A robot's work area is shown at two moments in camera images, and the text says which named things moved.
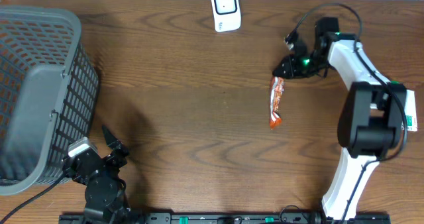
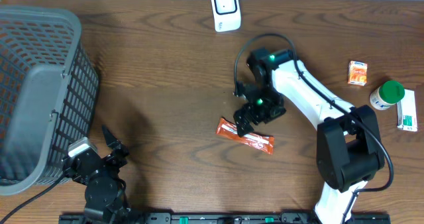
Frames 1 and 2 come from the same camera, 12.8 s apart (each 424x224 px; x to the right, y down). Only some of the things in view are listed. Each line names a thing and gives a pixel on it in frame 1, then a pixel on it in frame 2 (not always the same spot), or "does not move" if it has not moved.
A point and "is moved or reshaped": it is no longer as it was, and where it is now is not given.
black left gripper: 115,161 does not move
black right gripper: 291,69 to 239,116
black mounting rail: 195,218 does not move
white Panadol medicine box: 410,113 does not move
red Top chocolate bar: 276,90 is moved or reshaped
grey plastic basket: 49,91 does not move
